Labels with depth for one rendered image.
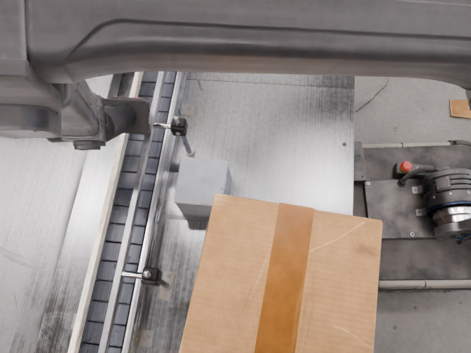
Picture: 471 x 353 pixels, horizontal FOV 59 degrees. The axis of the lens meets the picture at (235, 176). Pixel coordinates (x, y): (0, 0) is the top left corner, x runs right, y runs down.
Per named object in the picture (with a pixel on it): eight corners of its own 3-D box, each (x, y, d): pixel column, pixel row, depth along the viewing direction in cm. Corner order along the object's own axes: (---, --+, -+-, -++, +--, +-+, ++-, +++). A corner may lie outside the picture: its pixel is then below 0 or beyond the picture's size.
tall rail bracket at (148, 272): (141, 275, 86) (113, 260, 71) (175, 279, 85) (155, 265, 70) (138, 291, 85) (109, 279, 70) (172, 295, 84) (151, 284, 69)
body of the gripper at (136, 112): (99, 97, 81) (81, 101, 74) (150, 99, 80) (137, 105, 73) (101, 129, 83) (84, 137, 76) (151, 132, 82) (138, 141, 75)
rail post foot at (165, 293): (164, 271, 86) (163, 270, 85) (176, 273, 86) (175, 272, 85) (158, 298, 84) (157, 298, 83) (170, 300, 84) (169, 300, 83)
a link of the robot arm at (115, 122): (115, 143, 69) (110, 110, 68) (76, 145, 70) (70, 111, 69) (130, 135, 76) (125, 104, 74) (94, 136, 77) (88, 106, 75)
